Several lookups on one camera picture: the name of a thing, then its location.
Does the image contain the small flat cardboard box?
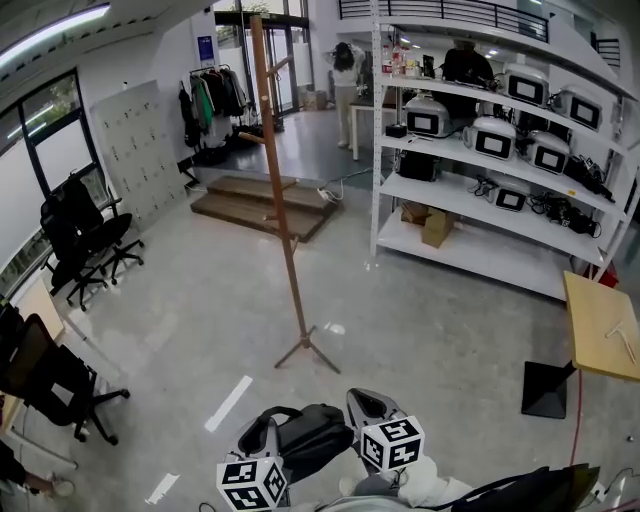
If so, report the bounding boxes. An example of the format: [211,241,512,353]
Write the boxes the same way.
[399,200,431,227]

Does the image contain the black bag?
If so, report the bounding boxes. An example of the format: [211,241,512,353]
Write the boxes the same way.
[433,462,602,512]

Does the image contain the large black box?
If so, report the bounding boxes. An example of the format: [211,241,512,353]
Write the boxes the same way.
[397,149,442,183]

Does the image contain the white metal shelving unit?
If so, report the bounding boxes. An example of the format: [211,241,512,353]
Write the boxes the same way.
[369,0,640,303]

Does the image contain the light wooden square table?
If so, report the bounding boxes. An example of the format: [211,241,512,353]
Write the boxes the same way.
[563,269,640,384]

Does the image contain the white table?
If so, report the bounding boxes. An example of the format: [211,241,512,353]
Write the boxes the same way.
[349,93,401,162]

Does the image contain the long white floor tape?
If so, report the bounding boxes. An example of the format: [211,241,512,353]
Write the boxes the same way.
[204,375,254,433]

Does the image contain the black devices with cables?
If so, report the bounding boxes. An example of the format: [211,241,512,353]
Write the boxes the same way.
[563,153,617,204]

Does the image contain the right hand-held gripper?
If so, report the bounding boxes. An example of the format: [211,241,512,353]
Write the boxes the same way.
[346,387,426,474]

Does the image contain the black backpack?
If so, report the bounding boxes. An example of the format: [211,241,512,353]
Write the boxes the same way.
[249,403,359,484]

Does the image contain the dark wooden step platform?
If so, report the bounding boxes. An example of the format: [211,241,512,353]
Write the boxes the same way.
[189,174,346,244]

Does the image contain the black framed window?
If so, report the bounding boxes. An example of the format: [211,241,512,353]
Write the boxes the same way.
[0,68,104,201]

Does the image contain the white locker cabinet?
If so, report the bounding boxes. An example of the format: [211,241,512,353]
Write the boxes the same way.
[89,79,189,232]

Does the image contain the black mesh office chair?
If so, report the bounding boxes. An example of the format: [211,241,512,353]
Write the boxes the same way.
[0,312,132,447]

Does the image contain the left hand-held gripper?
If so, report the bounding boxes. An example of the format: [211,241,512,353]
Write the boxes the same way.
[215,417,289,512]

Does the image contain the short white floor tape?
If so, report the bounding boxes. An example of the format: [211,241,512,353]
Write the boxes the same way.
[145,473,181,506]

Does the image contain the black table base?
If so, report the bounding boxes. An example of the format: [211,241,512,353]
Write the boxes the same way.
[520,359,577,420]

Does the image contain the light wooden desk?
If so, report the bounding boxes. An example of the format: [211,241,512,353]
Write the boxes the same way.
[13,276,67,347]

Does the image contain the bundle of black cables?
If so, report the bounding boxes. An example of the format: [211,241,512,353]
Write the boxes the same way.
[528,193,603,240]

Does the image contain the wooden coat rack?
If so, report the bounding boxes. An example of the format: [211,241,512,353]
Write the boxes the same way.
[237,14,342,375]

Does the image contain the black balcony railing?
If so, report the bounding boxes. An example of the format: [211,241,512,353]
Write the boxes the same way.
[338,0,551,44]

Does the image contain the ceiling light strip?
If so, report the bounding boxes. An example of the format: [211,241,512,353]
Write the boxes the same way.
[0,1,112,70]

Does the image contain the cluster of bottles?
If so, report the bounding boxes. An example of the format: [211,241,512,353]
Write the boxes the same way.
[380,42,422,79]

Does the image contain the red cable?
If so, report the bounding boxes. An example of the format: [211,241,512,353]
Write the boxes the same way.
[568,368,585,467]

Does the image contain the group of white screen appliances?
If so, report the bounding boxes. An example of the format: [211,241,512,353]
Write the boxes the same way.
[403,63,604,213]

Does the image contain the open cardboard box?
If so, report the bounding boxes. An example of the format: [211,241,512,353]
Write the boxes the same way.
[420,206,456,250]

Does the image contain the clothes rack with garments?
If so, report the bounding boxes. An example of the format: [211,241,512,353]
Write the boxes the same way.
[178,63,252,152]

